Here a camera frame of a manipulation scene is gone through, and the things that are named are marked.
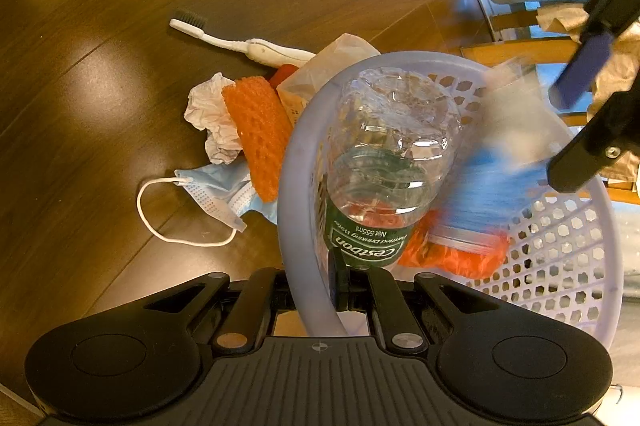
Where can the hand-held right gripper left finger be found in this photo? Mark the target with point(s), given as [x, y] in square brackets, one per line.
[257, 301]

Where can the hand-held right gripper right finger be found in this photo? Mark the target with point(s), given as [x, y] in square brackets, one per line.
[339, 281]

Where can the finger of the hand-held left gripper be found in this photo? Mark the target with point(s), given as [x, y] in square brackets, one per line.
[590, 151]
[582, 71]

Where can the blue and white carton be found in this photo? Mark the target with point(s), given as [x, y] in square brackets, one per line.
[500, 156]

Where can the lavender plastic waste basket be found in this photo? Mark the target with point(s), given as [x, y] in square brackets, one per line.
[300, 186]

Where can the orange plastic bag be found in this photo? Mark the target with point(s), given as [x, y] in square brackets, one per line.
[450, 256]

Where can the clear plastic water bottle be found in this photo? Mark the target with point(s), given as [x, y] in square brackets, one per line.
[385, 156]

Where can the orange foam fruit net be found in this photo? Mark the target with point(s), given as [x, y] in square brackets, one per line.
[255, 131]

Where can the white tissue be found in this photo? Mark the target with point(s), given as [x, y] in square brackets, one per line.
[210, 116]

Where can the beige plastic packet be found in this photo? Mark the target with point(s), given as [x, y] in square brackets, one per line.
[325, 66]

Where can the white toothbrush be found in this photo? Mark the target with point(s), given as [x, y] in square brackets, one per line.
[260, 50]

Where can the blue face mask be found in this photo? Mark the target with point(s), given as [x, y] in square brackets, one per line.
[220, 193]

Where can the red plastic piece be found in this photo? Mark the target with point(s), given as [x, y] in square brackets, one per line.
[286, 72]

